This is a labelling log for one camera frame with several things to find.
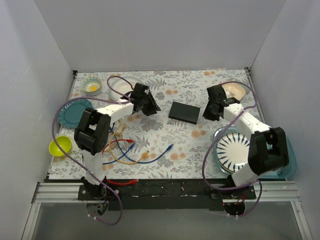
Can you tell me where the small patterned bowl yellow centre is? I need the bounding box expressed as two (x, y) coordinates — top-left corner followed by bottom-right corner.
(81, 76), (103, 96)

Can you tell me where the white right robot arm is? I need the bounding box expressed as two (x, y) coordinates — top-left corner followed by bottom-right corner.
(202, 84), (289, 199)

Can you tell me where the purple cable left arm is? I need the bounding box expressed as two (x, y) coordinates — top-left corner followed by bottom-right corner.
(51, 75), (124, 226)

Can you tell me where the black network switch box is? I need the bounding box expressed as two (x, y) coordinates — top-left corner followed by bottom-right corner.
(168, 101), (201, 125)

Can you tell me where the blue ethernet cable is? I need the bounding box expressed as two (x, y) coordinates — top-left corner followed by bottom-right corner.
(117, 143), (174, 164)

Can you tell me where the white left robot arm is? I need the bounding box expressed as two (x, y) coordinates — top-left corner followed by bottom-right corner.
(74, 83), (161, 200)

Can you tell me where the transparent blue plastic tray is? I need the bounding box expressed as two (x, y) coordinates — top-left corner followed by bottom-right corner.
(213, 126), (297, 180)

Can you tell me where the blue striped round plate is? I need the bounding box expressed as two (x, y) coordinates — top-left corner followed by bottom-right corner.
(216, 132), (250, 173)

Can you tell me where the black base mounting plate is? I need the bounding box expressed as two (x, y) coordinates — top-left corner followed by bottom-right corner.
(77, 179), (256, 211)

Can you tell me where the floral patterned tablecloth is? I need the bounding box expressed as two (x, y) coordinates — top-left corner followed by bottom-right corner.
(48, 69), (266, 180)

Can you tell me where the lime green bowl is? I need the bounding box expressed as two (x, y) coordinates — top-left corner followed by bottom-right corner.
(48, 135), (72, 158)

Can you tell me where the teal scalloped plate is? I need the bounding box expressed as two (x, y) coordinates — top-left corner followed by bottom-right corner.
(57, 99), (93, 129)

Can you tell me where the aluminium frame rail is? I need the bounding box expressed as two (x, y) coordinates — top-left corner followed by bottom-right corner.
(22, 179), (313, 240)

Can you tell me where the white shallow bowl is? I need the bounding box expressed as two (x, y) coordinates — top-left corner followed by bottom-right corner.
(109, 76), (143, 102)

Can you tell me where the yellow ethernet cable end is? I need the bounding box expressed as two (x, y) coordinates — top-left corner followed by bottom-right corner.
(111, 121), (126, 140)

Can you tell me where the cream square bowl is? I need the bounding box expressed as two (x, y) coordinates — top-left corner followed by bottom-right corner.
(222, 82), (246, 101)

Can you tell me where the yellow ethernet cable port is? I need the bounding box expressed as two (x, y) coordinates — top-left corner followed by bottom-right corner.
(102, 147), (151, 165)

